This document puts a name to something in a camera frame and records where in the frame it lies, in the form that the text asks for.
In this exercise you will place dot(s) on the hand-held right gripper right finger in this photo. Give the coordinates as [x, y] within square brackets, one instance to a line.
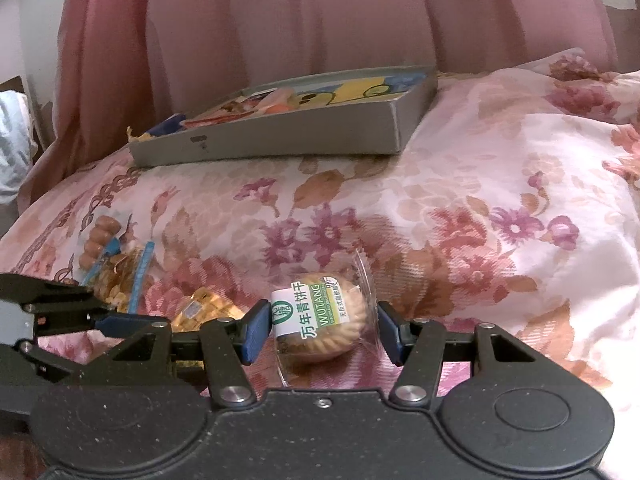
[391, 332]

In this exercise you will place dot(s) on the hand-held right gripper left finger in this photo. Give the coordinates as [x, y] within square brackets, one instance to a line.
[255, 332]

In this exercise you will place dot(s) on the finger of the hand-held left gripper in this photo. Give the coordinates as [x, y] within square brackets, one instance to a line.
[60, 305]
[55, 362]

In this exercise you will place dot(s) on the golden snack packet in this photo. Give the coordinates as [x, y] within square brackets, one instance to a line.
[205, 307]

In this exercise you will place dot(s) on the round biscuit packet green label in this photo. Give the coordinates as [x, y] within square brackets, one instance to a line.
[320, 320]

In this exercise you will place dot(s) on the clear biscuit packet blue stripes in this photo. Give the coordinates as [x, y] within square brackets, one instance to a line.
[122, 275]

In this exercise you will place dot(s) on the grey shallow box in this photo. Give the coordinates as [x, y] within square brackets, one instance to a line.
[300, 137]

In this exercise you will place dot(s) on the floral blanket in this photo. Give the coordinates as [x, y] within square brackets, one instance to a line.
[475, 200]

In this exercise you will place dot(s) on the white cloth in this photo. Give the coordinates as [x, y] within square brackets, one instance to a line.
[15, 150]

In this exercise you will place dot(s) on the orange printed snack packet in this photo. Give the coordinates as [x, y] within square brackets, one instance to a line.
[225, 112]

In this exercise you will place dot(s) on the pink curtain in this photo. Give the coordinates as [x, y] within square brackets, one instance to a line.
[300, 20]

